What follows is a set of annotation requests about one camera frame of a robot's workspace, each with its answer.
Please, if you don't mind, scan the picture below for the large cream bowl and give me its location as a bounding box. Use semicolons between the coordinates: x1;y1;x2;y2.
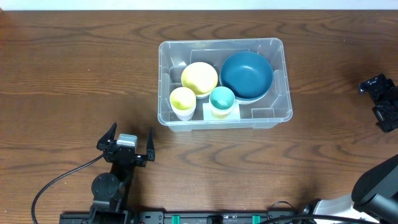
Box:
235;95;265;105

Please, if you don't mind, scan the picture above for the pink cup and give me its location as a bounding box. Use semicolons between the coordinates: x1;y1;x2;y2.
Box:
175;112;194;121

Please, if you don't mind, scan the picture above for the small white bowl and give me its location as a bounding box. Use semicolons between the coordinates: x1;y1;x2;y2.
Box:
195;91;211;99

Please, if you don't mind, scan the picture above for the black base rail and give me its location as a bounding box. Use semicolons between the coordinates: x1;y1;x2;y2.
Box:
59;209;298;224

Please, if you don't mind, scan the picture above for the clear plastic storage bin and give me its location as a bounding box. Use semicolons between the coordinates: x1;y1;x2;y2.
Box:
157;37;293;132

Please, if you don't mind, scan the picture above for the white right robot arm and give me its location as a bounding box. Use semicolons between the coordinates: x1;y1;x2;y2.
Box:
134;69;397;223

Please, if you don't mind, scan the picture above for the dark blue bowl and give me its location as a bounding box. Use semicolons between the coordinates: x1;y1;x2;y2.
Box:
220;51;274;83
220;81;273;104

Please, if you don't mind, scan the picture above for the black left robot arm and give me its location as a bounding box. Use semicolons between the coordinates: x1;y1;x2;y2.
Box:
89;123;148;224

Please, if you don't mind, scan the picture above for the yellow bowl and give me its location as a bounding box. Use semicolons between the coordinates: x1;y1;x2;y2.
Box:
181;62;218;95

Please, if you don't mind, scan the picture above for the yellow cup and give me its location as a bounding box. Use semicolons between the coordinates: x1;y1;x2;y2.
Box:
170;87;196;110
211;110;231;119

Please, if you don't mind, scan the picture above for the cream white cup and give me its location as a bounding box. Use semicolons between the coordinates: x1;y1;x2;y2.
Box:
210;104;234;116

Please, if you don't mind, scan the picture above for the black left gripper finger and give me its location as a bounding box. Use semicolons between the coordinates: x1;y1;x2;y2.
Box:
146;128;155;161
96;122;117;151

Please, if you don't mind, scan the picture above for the mint green cup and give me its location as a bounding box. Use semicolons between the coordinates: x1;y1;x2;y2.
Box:
209;86;235;111

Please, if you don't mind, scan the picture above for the light blue cup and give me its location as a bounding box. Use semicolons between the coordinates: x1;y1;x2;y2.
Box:
171;104;196;114

